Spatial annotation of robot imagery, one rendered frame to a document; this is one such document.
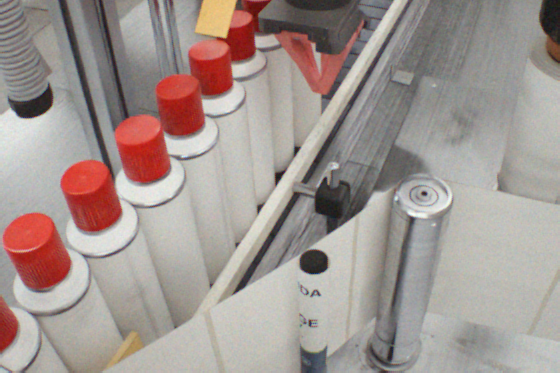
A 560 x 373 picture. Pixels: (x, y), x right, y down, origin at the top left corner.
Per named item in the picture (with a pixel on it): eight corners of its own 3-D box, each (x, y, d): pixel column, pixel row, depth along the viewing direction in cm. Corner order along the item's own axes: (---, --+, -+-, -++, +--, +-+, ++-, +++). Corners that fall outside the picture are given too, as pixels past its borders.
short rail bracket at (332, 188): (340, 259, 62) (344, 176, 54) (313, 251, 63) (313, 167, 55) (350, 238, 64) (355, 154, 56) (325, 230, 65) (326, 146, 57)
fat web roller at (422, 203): (410, 380, 45) (451, 229, 33) (358, 363, 47) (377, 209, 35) (425, 336, 49) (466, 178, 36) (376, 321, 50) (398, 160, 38)
